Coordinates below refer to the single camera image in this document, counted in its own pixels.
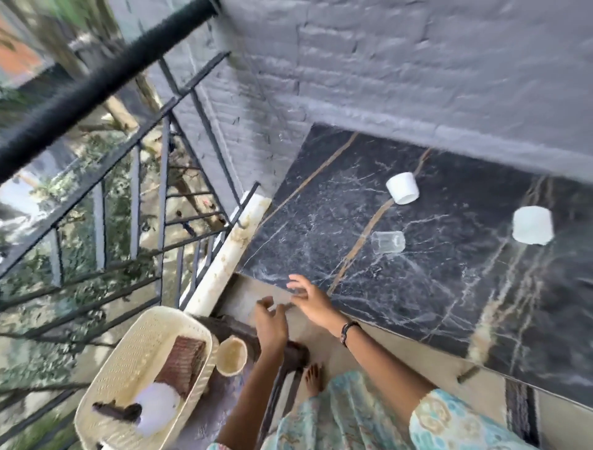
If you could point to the person's left hand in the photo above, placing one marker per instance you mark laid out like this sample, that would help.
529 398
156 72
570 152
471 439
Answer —
271 329

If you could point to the person's right hand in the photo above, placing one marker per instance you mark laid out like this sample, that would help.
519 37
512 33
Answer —
317 306

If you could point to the cream floral cup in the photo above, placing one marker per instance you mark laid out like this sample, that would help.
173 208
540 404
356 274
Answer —
231 356

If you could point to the brown checked cloth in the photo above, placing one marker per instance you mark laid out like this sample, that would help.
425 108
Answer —
185 366

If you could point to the clear drinking glass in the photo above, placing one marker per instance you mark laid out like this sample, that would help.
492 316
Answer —
388 242

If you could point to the white spray bottle black head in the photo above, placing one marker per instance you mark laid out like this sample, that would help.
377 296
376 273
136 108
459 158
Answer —
157 408

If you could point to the person's right forearm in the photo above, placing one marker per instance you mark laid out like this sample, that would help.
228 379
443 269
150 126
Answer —
389 371

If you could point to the person's left forearm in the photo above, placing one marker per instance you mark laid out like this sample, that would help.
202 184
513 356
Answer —
250 398

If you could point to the person's foot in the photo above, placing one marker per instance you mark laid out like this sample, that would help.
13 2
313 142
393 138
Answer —
314 380

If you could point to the black marble table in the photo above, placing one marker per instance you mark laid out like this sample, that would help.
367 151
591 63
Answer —
417 278

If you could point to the dark brown plastic stool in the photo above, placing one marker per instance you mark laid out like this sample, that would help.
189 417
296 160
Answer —
231 327

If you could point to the white concrete ledge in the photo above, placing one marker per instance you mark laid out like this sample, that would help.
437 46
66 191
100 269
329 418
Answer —
217 269

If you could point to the cream plastic basket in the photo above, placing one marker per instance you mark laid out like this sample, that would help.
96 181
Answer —
134 352

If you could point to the green leafy tree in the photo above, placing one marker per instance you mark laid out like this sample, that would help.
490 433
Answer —
116 208

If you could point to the black metal railing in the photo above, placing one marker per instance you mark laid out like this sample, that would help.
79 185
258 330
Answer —
116 69

